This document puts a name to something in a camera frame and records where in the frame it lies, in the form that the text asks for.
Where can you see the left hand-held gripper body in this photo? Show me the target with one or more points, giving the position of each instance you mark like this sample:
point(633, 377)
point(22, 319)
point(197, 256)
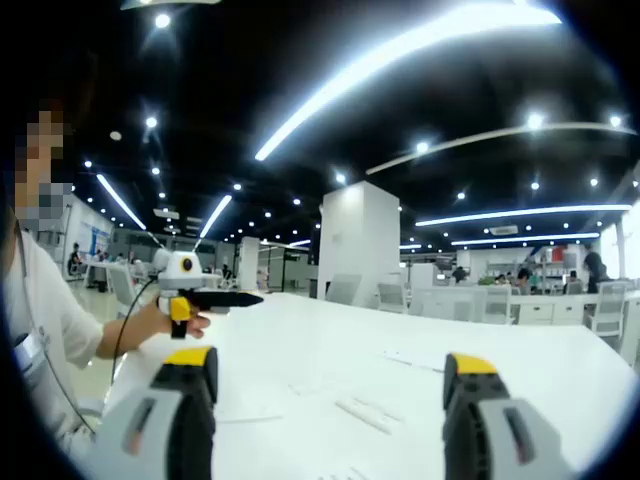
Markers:
point(175, 277)

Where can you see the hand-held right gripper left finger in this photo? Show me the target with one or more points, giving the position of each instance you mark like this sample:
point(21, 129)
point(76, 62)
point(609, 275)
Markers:
point(135, 425)

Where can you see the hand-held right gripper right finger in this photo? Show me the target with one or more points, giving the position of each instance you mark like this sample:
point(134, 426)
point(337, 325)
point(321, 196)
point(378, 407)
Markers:
point(500, 435)

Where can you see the person's left hand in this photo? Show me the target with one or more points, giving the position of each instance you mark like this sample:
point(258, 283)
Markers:
point(157, 320)

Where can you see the slim white pillar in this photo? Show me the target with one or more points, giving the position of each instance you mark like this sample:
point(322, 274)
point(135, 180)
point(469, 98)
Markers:
point(250, 262)

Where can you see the white mesh office chair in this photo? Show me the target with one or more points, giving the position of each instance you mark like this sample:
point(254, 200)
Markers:
point(391, 297)
point(122, 287)
point(607, 307)
point(344, 289)
point(496, 304)

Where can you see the thin ceiling light strip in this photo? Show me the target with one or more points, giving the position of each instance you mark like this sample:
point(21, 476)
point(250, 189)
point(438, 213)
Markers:
point(525, 212)
point(525, 239)
point(216, 216)
point(121, 202)

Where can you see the person in white shirt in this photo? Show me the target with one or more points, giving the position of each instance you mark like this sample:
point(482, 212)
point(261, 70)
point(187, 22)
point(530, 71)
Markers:
point(50, 300)

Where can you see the grey chest device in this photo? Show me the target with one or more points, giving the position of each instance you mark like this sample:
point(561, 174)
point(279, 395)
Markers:
point(32, 350)

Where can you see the white office desk row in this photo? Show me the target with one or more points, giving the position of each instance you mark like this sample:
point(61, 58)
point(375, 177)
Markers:
point(540, 310)

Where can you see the large white square pillar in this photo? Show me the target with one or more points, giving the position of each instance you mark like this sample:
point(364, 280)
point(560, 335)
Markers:
point(357, 240)

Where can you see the round ceiling spotlight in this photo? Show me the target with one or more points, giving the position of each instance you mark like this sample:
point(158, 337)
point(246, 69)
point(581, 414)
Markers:
point(535, 120)
point(151, 121)
point(422, 147)
point(340, 177)
point(162, 20)
point(615, 121)

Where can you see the white shelf with red boxes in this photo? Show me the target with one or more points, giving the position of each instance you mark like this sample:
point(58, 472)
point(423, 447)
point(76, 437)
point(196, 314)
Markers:
point(555, 260)

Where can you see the small ceiling air vent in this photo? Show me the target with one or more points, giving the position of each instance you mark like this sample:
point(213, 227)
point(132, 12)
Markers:
point(504, 230)

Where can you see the ceiling air conditioner cassette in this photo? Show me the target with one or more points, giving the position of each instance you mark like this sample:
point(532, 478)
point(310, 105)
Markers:
point(170, 3)

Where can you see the long bright ceiling light strip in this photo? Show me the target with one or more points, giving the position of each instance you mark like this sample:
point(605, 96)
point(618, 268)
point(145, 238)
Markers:
point(380, 65)

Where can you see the grey curved ceiling rail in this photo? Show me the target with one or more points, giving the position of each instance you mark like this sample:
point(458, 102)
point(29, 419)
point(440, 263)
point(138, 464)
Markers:
point(500, 133)

